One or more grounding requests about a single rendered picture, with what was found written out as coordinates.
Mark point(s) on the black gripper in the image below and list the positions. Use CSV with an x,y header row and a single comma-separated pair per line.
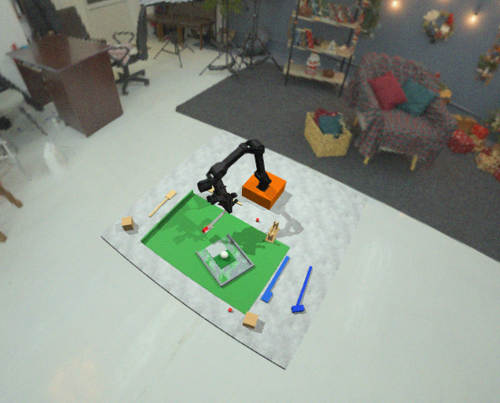
x,y
223,198

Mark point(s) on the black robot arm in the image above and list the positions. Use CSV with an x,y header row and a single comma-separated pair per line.
x,y
220,169

